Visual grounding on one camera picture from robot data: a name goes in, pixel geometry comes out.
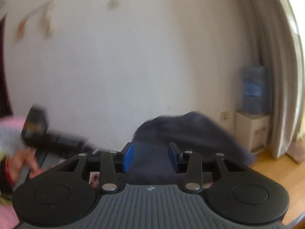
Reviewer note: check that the person's left forearm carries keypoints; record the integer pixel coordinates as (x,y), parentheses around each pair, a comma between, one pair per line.
(9,133)

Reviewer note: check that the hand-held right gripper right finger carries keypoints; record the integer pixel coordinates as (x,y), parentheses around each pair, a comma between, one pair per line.
(172,156)

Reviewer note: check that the dark navy garment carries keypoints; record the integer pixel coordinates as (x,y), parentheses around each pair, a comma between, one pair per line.
(190,133)

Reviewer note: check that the person's left hand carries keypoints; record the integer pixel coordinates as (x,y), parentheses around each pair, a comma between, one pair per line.
(19,164)

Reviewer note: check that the beige curtain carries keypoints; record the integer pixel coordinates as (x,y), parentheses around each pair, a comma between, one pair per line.
(278,76)

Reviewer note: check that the blue water jug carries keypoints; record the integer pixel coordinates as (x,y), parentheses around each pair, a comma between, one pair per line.
(253,90)

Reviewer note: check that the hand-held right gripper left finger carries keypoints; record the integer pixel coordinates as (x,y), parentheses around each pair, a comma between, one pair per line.
(128,157)

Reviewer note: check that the beige wall decoration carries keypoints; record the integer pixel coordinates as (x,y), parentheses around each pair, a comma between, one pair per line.
(47,26)

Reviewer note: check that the white water dispenser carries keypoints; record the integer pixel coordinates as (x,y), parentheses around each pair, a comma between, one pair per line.
(250,128)

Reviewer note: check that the wall outlet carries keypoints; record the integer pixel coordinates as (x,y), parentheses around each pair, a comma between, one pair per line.
(224,115)

